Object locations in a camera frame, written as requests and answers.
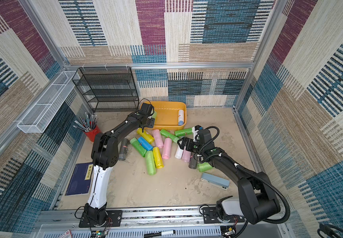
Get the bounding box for large light green roll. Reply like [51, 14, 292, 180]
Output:
[151, 111, 157, 119]

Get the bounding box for white roll red label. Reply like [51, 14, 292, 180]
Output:
[177, 110, 185, 126]

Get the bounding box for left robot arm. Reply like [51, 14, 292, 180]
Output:
[79, 104, 155, 228]

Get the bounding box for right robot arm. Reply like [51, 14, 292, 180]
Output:
[177, 126, 291, 225]

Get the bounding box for white roll with blue band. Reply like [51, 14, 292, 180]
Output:
[174, 146, 183, 159]

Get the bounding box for green roll with red label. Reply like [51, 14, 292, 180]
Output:
[174, 128, 193, 137]

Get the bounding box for yellow roll near box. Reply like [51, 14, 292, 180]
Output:
[136, 128, 155, 144]

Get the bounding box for pink roll beside grey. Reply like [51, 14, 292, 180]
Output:
[181, 149, 191, 163]

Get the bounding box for upper pink roll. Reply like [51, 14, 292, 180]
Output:
[152, 129, 164, 149]

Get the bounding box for middle pink roll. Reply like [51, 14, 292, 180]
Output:
[162, 137, 172, 160]

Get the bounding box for short green roll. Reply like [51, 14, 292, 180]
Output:
[160, 129, 180, 143]

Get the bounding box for grey trash bag roll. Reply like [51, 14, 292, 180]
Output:
[188, 154, 197, 170]

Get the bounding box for blue trash bag roll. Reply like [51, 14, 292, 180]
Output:
[138, 137, 153, 151]

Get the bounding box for green roll with label left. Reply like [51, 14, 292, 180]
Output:
[130, 138, 147, 157]

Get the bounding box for yellow plastic storage box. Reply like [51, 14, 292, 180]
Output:
[140, 101, 187, 131]

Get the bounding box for lower yellow roll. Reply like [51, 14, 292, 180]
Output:
[152, 147, 164, 169]

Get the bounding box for lying fat green roll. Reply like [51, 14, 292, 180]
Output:
[197, 162, 213, 173]

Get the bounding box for small dark grey roll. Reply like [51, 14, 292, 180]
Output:
[119, 138, 129, 161]

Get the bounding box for lower light green roll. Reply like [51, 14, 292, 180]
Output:
[145, 150, 157, 176]

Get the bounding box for black mesh shelf rack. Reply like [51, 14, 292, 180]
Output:
[72, 66, 139, 113]

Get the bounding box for red pen cup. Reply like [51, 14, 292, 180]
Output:
[85, 126, 101, 142]

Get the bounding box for grey blue stapler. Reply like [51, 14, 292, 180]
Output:
[201, 173, 230, 190]

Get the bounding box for black marker pen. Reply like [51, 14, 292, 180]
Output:
[143, 230, 176, 238]

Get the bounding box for dark blue booklet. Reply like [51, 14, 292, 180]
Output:
[65, 163, 93, 196]

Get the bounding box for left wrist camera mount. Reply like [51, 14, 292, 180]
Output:
[139, 103, 154, 117]

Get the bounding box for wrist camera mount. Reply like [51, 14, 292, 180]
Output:
[139, 103, 154, 117]
[192, 125, 212, 145]

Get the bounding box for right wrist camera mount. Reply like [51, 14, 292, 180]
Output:
[192, 125, 212, 145]

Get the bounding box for white wire wall basket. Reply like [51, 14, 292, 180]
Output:
[17, 71, 76, 133]

